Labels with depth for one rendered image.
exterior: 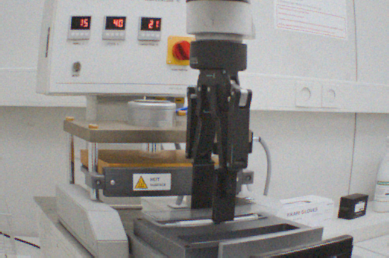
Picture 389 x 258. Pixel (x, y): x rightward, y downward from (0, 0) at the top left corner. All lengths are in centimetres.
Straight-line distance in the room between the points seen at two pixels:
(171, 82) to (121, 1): 19
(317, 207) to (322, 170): 27
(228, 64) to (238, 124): 8
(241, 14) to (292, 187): 107
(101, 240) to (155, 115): 27
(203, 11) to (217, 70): 8
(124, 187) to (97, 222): 10
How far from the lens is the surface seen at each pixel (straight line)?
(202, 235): 75
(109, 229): 81
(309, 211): 158
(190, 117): 84
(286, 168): 176
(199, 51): 78
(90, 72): 110
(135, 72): 112
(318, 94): 175
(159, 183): 91
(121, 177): 88
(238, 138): 75
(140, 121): 97
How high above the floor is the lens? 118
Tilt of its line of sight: 3 degrees down
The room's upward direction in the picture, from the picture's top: 2 degrees clockwise
